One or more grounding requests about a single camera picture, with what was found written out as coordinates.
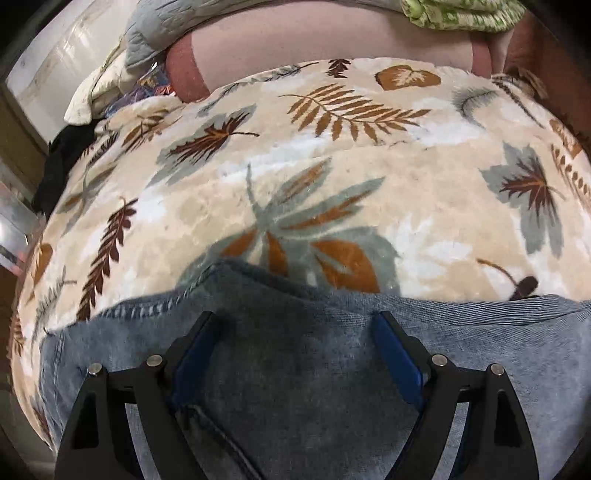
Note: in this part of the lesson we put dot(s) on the white wooden board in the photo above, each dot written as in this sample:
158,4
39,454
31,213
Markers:
55,60

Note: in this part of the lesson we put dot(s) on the black cloth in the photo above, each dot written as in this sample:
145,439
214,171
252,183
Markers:
60,161

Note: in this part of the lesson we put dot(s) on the leaf print beige blanket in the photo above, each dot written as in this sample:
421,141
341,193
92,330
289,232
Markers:
323,152

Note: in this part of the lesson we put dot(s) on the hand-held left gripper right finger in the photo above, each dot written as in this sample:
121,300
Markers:
397,355

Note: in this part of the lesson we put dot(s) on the blue denim pants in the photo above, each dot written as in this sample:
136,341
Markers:
300,369

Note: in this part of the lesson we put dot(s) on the purple patterned cloth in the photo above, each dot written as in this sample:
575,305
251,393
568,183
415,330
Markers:
152,83

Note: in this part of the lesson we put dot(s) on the shiny metal box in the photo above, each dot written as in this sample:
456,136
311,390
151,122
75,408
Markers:
14,230

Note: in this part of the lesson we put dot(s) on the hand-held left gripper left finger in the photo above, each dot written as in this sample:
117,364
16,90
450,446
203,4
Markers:
194,355

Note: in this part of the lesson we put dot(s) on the cream white cloth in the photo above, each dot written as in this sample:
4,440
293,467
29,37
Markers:
99,90

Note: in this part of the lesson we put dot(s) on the pink bolster pillow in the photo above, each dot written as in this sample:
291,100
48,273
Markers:
300,37

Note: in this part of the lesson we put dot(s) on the green patterned cloth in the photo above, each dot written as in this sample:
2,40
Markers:
461,11

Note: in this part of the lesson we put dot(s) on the grey quilted pillow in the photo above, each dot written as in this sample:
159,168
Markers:
157,27

